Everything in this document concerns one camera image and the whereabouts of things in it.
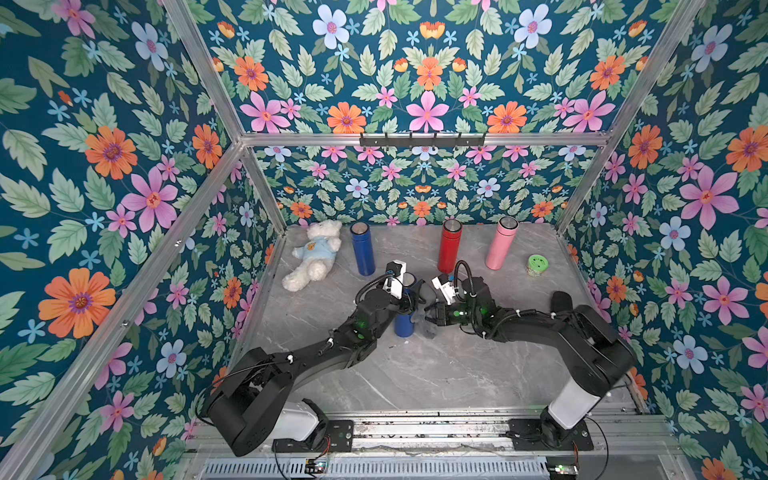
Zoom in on blue thermos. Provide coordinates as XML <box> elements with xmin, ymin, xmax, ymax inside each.
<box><xmin>394</xmin><ymin>272</ymin><xmax>416</xmax><ymax>338</ymax></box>
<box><xmin>350</xmin><ymin>222</ymin><xmax>376</xmax><ymax>276</ymax></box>

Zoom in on red thermos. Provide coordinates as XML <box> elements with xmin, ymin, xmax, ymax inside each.
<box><xmin>438</xmin><ymin>219</ymin><xmax>463</xmax><ymax>274</ymax></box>

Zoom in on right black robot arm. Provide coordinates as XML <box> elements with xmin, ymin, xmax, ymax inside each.
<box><xmin>424</xmin><ymin>277</ymin><xmax>637</xmax><ymax>445</ymax></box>

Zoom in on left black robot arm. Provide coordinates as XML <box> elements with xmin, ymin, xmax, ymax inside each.
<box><xmin>200</xmin><ymin>287</ymin><xmax>418</xmax><ymax>457</ymax></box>

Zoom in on pink thermos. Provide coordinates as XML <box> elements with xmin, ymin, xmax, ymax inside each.
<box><xmin>485</xmin><ymin>216</ymin><xmax>519</xmax><ymax>270</ymax></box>

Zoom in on white teddy bear toy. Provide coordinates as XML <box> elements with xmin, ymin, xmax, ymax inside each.
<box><xmin>282</xmin><ymin>220</ymin><xmax>343</xmax><ymax>292</ymax></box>

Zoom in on green round lid container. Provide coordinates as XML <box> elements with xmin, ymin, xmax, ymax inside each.
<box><xmin>527</xmin><ymin>254</ymin><xmax>549</xmax><ymax>277</ymax></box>

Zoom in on black oval case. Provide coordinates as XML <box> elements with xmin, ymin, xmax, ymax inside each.
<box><xmin>550</xmin><ymin>291</ymin><xmax>573</xmax><ymax>315</ymax></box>

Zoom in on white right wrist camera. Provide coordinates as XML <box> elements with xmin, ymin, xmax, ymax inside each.
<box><xmin>431</xmin><ymin>273</ymin><xmax>458</xmax><ymax>305</ymax></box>

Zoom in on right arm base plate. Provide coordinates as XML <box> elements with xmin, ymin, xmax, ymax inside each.
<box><xmin>506</xmin><ymin>418</ymin><xmax>594</xmax><ymax>451</ymax></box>

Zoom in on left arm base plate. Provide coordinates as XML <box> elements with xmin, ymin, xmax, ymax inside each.
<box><xmin>273</xmin><ymin>420</ymin><xmax>354</xmax><ymax>454</ymax></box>

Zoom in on black hook rail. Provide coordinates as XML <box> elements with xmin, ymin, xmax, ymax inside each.
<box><xmin>358</xmin><ymin>133</ymin><xmax>486</xmax><ymax>149</ymax></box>

